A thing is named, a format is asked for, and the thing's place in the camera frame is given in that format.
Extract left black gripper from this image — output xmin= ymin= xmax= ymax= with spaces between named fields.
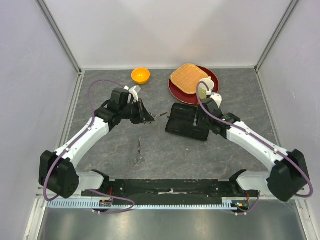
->
xmin=120 ymin=99 xmax=155 ymax=125

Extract silver scissors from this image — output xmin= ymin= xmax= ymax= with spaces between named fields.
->
xmin=134 ymin=136 xmax=145 ymax=167
xmin=152 ymin=112 xmax=168 ymax=119

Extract black zip tool case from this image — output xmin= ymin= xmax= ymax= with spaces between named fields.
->
xmin=165 ymin=103 xmax=209 ymax=142

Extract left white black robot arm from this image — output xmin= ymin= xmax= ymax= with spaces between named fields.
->
xmin=39 ymin=85 xmax=155 ymax=199

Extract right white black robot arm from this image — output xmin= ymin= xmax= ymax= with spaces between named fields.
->
xmin=195 ymin=98 xmax=313 ymax=202

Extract red round tray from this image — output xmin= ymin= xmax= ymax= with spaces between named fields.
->
xmin=168 ymin=65 xmax=220 ymax=105

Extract pale green cup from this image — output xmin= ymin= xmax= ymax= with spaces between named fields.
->
xmin=198 ymin=77 xmax=215 ymax=100

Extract orange bowl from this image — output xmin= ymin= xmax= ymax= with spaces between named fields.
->
xmin=131 ymin=67 xmax=151 ymax=85

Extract woven bamboo basket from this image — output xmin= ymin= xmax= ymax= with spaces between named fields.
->
xmin=170 ymin=63 xmax=209 ymax=95

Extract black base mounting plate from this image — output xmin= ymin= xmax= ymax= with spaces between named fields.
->
xmin=98 ymin=179 xmax=258 ymax=198

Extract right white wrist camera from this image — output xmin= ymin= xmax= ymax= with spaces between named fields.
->
xmin=210 ymin=92 xmax=222 ymax=108

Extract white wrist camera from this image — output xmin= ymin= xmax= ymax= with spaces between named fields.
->
xmin=210 ymin=92 xmax=222 ymax=108
xmin=124 ymin=85 xmax=141 ymax=103

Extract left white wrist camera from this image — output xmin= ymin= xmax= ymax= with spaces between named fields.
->
xmin=124 ymin=85 xmax=141 ymax=103

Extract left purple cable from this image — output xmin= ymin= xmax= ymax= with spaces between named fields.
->
xmin=43 ymin=79 xmax=136 ymax=215

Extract aluminium front frame rail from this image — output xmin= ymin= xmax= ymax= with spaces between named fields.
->
xmin=34 ymin=178 xmax=309 ymax=201

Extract left aluminium corner post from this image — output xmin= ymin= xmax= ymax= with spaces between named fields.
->
xmin=35 ymin=0 xmax=82 ymax=75

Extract aluminium corner post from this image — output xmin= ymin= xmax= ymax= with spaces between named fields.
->
xmin=254 ymin=0 xmax=300 ymax=73
xmin=35 ymin=0 xmax=82 ymax=75

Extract light blue cable duct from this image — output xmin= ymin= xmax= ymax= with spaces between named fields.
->
xmin=46 ymin=198 xmax=248 ymax=210

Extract right aluminium corner post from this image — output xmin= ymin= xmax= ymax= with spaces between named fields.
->
xmin=254 ymin=0 xmax=300 ymax=73

